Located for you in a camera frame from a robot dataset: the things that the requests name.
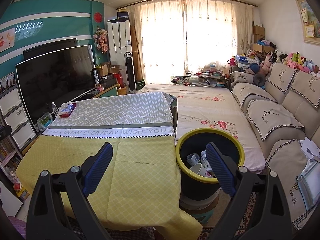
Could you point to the bookshelf with books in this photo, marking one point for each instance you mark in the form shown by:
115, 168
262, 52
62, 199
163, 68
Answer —
10, 159

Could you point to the blue box on red tray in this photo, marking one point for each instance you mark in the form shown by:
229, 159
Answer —
67, 110

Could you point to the floral bed sheet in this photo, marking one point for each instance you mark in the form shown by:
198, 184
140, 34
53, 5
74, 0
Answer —
205, 107

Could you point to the yellow rim black trash bin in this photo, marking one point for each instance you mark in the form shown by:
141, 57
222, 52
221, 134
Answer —
198, 192

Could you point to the large black television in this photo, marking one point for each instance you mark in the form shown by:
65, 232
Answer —
55, 77

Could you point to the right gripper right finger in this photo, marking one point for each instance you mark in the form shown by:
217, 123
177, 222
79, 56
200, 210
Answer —
270, 218

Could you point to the framed wall picture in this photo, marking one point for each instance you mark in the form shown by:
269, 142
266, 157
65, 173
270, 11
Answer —
310, 23

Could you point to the black tower fan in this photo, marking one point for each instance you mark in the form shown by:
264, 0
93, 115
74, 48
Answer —
130, 72

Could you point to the grey chevron tablecloth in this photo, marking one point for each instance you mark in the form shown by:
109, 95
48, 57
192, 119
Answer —
137, 115

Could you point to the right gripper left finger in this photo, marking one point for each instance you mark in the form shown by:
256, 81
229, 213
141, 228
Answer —
47, 218

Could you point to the white tall air conditioner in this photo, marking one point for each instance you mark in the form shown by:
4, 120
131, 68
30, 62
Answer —
119, 41

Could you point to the white instant noodle bowl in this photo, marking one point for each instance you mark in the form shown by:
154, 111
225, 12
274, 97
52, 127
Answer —
193, 159

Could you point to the beige sofa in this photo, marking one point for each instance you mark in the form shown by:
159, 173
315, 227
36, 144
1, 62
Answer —
282, 114

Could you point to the red fire extinguisher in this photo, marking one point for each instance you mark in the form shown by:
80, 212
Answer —
119, 79

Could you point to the white paper cup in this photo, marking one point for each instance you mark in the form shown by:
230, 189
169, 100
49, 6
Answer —
200, 170

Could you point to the clear water bottle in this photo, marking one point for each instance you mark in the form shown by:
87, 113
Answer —
54, 108

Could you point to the white pill bottle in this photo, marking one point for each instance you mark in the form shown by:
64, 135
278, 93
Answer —
205, 162

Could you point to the yellow patterned tablecloth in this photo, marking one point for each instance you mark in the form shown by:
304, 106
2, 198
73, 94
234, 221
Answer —
140, 187

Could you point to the pink artificial flowers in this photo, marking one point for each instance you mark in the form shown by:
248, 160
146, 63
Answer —
100, 40

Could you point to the cluttered low glass shelf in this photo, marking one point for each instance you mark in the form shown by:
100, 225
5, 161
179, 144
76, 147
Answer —
206, 79

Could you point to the glass bowl with plant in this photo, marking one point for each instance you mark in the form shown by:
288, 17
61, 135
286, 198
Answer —
44, 121

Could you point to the white drawer cabinet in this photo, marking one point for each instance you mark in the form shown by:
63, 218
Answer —
14, 115

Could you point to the pile of plush toys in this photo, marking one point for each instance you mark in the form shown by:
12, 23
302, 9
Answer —
264, 54

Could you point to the cream window curtains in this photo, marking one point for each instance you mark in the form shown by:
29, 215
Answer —
176, 37

